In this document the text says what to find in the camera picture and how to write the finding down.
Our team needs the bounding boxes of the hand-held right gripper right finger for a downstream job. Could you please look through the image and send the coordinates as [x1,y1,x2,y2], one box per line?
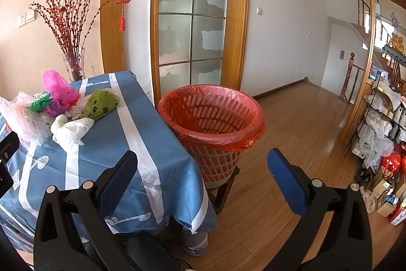
[263,148,373,271]

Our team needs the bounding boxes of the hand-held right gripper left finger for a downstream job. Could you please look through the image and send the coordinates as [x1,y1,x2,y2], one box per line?
[33,150,138,271]

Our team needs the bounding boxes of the red plastic mesh basket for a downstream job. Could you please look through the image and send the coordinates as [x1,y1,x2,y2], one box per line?
[157,84,266,189]

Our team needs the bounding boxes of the pink plastic bag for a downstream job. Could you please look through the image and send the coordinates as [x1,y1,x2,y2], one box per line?
[43,69,80,117]

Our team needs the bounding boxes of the clear bubble wrap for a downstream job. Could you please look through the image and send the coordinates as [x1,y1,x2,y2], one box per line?
[0,91,54,147]

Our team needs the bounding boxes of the blue striped tablecloth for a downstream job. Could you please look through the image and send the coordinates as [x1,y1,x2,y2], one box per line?
[0,70,219,259]

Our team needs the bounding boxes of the green plastic scrap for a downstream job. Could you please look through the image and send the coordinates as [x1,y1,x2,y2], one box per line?
[22,93,53,113]

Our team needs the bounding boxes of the dark wooden stool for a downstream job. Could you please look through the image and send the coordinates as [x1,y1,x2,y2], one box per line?
[203,165,241,214]

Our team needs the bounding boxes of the white plastic bag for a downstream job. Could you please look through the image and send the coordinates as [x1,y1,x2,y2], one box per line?
[51,114,95,148]

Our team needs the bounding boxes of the black shoes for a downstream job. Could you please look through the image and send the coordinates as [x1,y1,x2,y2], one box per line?
[353,167,374,186]

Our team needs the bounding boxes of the green paw print cloth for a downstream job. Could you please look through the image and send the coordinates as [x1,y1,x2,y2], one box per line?
[78,89,121,120]

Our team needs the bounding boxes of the brown cardboard box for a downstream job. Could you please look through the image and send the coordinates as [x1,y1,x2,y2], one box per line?
[370,176,401,217]

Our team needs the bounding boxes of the white plastic bags bundle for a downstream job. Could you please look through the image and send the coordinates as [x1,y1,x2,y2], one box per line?
[358,123,395,170]

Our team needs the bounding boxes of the glass vase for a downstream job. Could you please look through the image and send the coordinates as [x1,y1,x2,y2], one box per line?
[62,47,86,83]

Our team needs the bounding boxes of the red gift bag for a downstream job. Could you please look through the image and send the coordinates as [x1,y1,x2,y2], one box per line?
[380,147,406,180]

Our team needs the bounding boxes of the black metal shelf rack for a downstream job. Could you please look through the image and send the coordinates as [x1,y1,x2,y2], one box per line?
[348,14,406,165]

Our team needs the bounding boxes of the red berry branches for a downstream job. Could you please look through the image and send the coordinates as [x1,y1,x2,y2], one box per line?
[28,0,116,75]

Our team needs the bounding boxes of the frosted glass pane door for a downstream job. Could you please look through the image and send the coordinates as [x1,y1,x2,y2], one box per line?
[158,0,229,100]

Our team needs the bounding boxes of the gold figurine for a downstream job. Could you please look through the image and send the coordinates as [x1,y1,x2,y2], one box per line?
[388,33,406,56]

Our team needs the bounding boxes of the wooden stair newel post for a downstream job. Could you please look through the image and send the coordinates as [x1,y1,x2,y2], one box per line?
[340,52,356,101]

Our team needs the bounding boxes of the wooden wall pillar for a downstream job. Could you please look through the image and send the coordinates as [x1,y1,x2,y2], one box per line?
[100,0,131,75]

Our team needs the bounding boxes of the wooden door frame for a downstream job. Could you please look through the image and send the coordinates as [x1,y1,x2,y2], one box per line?
[150,0,251,107]

